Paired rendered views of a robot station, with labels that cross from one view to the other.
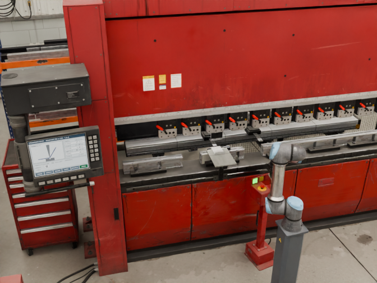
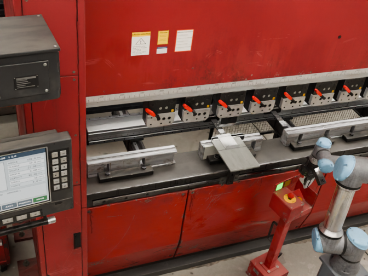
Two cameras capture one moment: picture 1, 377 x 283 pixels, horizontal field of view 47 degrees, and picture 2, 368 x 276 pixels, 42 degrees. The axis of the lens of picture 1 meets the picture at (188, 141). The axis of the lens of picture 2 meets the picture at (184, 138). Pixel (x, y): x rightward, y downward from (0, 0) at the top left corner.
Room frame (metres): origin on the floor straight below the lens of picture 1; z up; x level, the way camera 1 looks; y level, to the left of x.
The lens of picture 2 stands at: (1.10, 0.46, 2.69)
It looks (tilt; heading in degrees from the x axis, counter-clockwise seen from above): 38 degrees down; 348
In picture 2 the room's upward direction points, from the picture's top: 8 degrees clockwise
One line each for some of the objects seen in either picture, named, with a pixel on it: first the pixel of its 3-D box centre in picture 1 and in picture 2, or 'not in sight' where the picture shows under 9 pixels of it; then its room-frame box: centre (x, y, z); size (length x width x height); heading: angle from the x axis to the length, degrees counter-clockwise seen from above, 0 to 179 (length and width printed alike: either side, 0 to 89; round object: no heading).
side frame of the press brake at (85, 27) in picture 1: (97, 136); (45, 118); (3.18, 0.75, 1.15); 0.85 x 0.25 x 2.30; 14
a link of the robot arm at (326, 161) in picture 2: not in sight; (328, 161); (2.88, -0.70, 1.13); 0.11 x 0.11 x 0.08; 81
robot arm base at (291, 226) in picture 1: (292, 220); (347, 258); (2.50, -0.76, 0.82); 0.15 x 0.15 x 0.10
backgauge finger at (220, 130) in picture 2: (211, 138); (214, 120); (3.39, -0.20, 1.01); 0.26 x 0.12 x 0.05; 14
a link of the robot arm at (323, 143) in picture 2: not in sight; (321, 148); (2.98, -0.70, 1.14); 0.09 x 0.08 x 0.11; 171
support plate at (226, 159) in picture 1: (221, 157); (235, 153); (3.10, -0.27, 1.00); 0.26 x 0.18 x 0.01; 14
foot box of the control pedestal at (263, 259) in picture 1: (261, 253); (270, 274); (2.96, -0.66, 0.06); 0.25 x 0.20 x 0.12; 27
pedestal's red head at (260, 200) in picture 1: (265, 189); (293, 198); (2.99, -0.64, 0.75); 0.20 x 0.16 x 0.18; 117
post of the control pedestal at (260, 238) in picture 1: (262, 223); (278, 239); (2.99, -0.64, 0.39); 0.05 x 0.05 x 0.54; 27
